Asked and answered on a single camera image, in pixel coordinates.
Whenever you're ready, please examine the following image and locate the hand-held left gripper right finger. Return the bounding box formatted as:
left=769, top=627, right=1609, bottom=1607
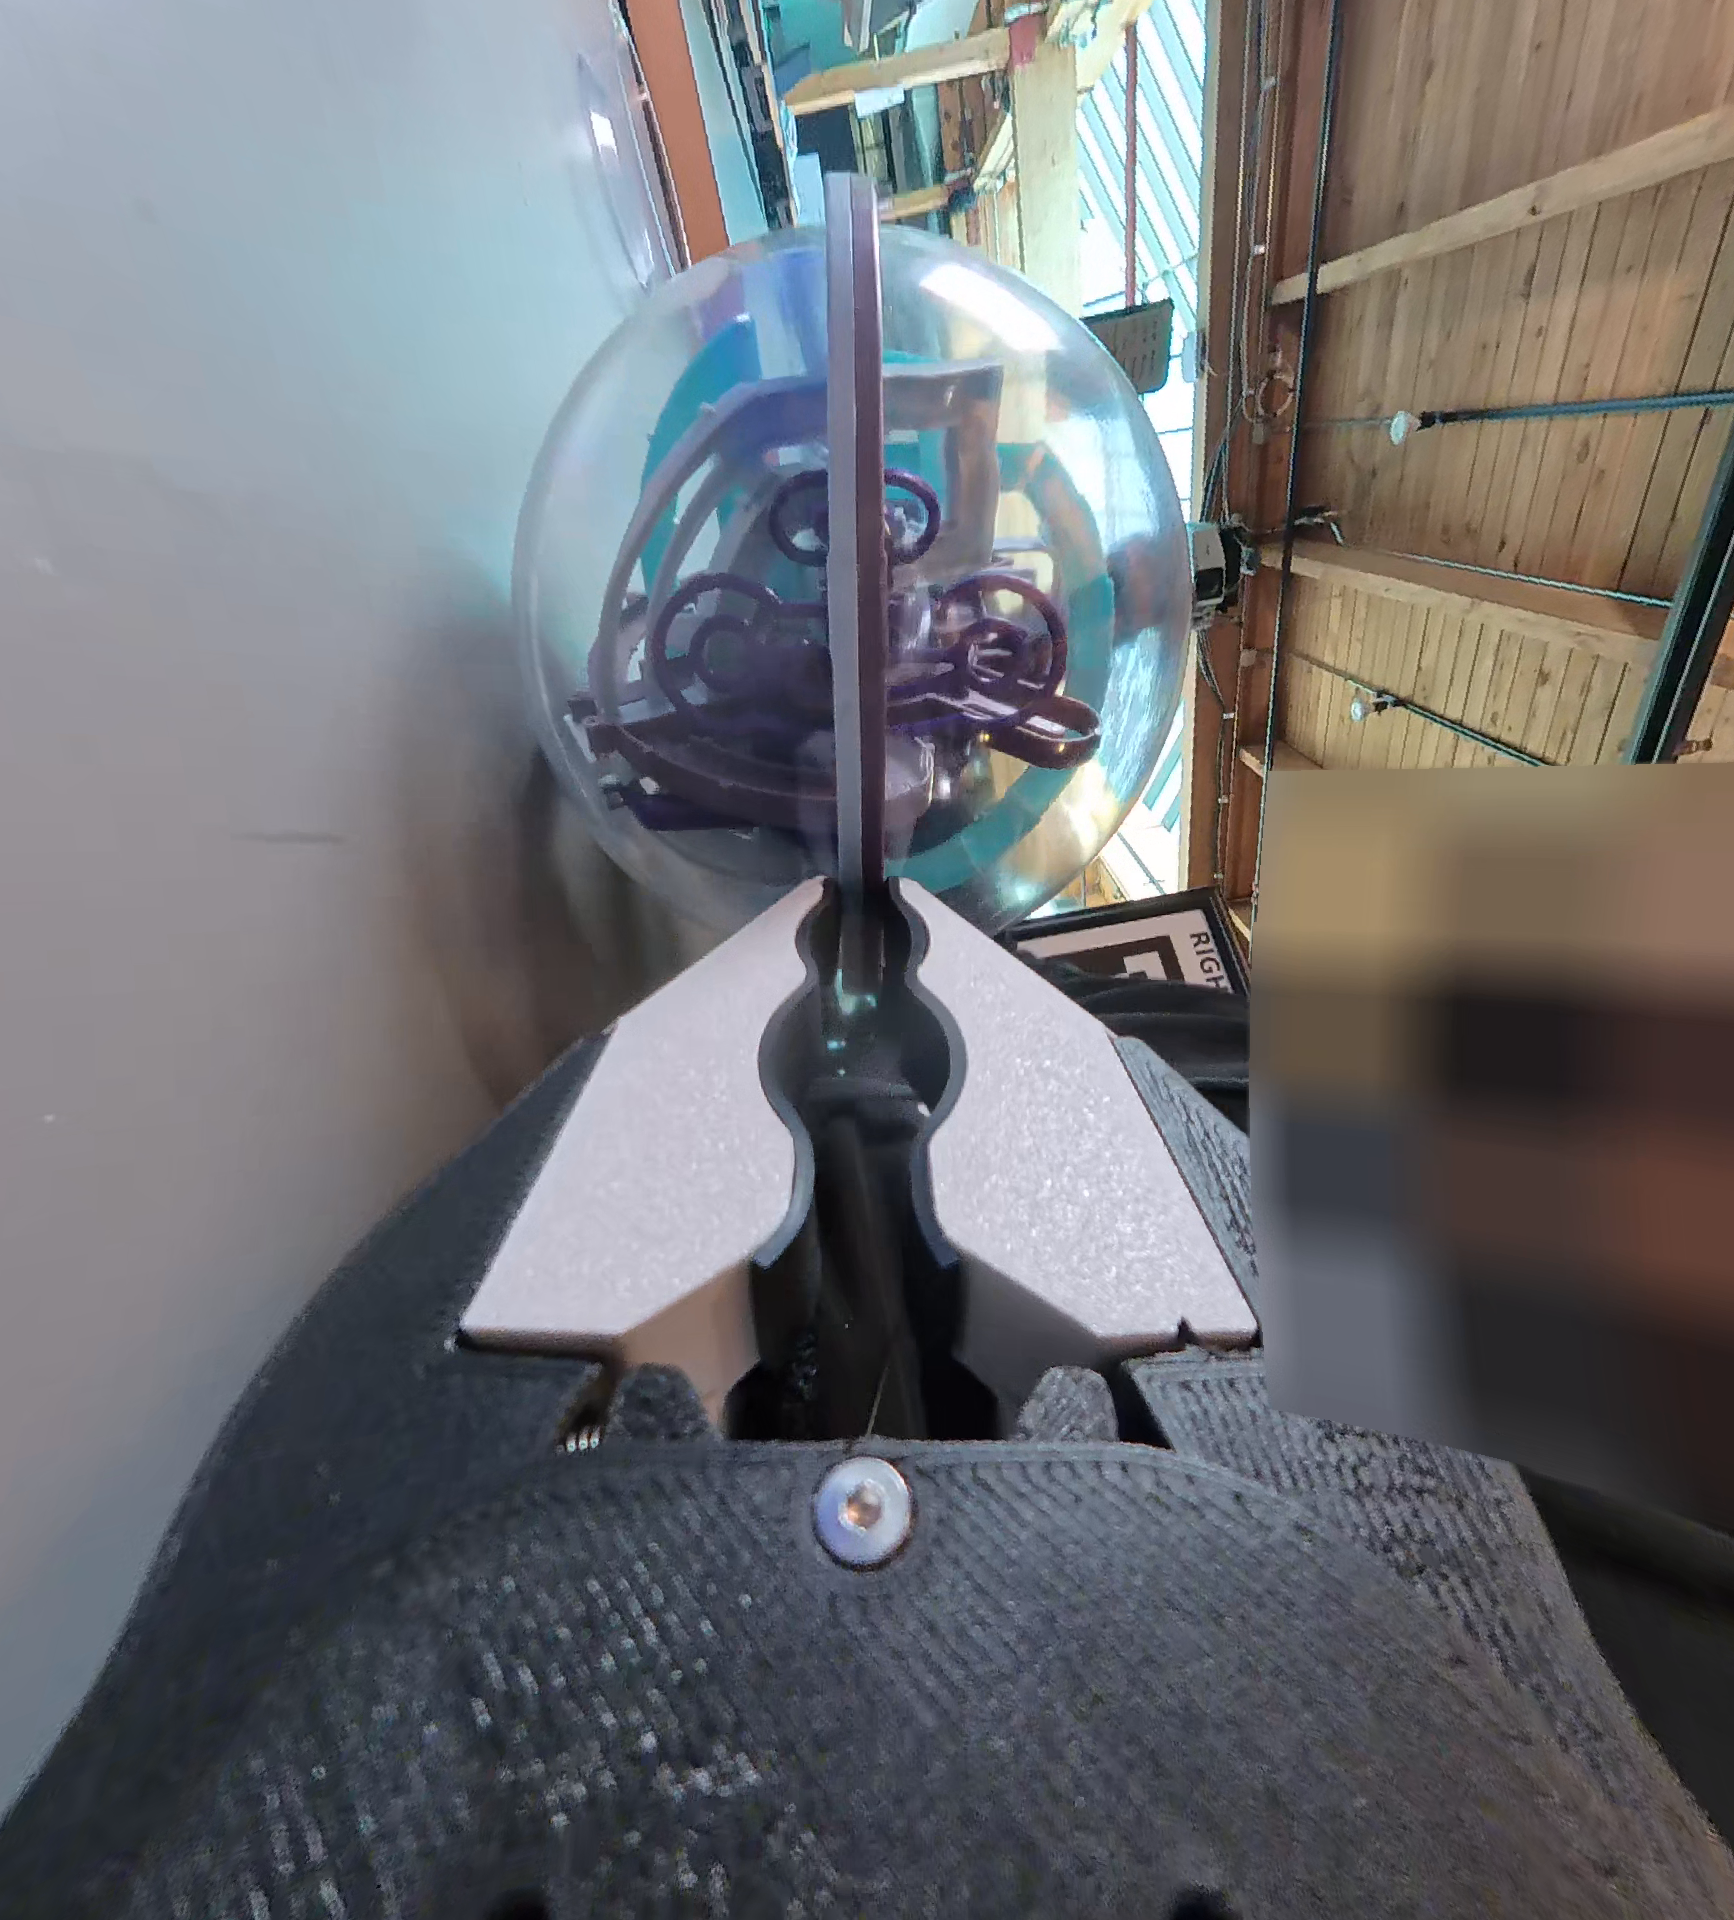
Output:
left=888, top=881, right=1255, bottom=1427

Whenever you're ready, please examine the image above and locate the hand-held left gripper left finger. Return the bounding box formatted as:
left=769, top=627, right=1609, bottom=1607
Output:
left=454, top=873, right=828, bottom=1429

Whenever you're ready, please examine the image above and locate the clear plastic maze ball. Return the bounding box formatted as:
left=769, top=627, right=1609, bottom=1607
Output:
left=511, top=171, right=1196, bottom=1055

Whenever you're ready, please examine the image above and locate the black white checker tag board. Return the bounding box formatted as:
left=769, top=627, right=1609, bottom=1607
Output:
left=1007, top=883, right=1255, bottom=1002

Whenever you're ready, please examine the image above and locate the dark steel ceiling column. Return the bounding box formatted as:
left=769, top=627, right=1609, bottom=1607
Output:
left=1624, top=186, right=1734, bottom=767

